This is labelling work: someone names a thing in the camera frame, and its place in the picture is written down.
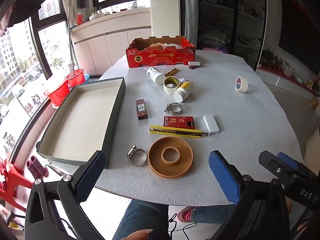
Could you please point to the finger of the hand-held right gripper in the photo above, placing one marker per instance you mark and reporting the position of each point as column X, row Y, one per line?
column 273, row 166
column 288, row 160

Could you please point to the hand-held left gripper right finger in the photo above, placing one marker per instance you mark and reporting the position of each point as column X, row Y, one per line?
column 222, row 177

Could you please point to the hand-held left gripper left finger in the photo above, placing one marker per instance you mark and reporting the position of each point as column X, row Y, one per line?
column 91, row 177

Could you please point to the white rectangular box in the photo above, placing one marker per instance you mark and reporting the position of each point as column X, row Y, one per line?
column 210, row 123

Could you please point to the grey shallow tray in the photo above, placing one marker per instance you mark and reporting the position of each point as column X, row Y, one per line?
column 82, row 120

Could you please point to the red packet gold print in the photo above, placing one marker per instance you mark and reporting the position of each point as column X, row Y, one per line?
column 177, row 122

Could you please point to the yellow utility knife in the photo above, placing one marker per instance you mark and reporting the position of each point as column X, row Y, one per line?
column 165, row 130

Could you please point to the dark red patterned small box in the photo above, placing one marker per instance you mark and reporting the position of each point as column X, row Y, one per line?
column 141, row 109

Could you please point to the white bottle yellow label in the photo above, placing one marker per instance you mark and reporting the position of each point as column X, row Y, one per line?
column 183, row 91

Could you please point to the cream masking tape roll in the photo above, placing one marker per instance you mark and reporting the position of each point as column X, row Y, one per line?
column 171, row 88

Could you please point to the white bottle grey label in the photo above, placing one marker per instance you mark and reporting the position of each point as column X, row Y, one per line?
column 155, row 75

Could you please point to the person's left hand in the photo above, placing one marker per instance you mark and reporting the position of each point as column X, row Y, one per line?
column 136, row 236

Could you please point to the person's leg in jeans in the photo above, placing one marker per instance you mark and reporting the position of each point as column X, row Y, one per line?
column 215, row 213
column 142, row 217

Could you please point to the red pink slipper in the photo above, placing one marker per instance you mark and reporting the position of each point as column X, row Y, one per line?
column 186, row 214

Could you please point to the pink slipper pair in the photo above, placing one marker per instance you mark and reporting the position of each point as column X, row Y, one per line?
column 37, row 167

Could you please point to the red plastic stool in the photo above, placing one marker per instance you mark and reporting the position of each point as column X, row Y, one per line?
column 15, row 182

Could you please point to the tape roll blue red print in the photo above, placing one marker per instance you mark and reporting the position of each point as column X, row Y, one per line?
column 241, row 84

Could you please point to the red bucket with clear basin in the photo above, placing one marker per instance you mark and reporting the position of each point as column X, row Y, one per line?
column 58, row 92

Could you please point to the blue plastic basin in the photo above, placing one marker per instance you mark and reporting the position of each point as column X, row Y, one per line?
column 87, row 77

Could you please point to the red plastic bucket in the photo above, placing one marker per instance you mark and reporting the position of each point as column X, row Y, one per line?
column 77, row 77

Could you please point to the potted green plants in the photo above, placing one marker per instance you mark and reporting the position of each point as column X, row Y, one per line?
column 271, row 58

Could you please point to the grey scrub brush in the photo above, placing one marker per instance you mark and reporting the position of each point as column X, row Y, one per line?
column 71, row 70

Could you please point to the yellow black slim box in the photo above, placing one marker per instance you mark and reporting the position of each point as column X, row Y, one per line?
column 171, row 72

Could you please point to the small white flat box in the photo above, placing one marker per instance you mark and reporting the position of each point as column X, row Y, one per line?
column 194, row 63

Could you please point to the red cardboard fruit carton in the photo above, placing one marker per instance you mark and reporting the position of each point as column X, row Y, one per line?
column 160, row 56

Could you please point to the white counter cabinet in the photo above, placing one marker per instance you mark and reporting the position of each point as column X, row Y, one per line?
column 110, row 40

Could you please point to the dark glass shelf cabinet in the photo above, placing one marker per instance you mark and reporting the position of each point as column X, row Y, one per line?
column 230, row 17

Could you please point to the orange detergent bottle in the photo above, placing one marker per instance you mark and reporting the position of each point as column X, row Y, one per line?
column 80, row 19

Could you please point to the white bowl with plants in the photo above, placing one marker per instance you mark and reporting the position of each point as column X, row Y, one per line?
column 96, row 16

